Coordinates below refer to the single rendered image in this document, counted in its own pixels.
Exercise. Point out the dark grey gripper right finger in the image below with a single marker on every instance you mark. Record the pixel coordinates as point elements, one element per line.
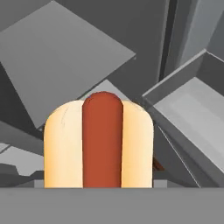
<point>159,183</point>

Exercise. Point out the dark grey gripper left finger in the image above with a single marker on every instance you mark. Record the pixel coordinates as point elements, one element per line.
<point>38,183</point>

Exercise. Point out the hot dog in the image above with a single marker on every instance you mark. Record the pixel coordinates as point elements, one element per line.
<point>102,140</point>

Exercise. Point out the grey freezer door bin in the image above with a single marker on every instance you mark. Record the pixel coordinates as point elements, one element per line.
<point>189,116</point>

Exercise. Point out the grey freezer door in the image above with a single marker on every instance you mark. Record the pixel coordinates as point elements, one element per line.
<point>198,26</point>

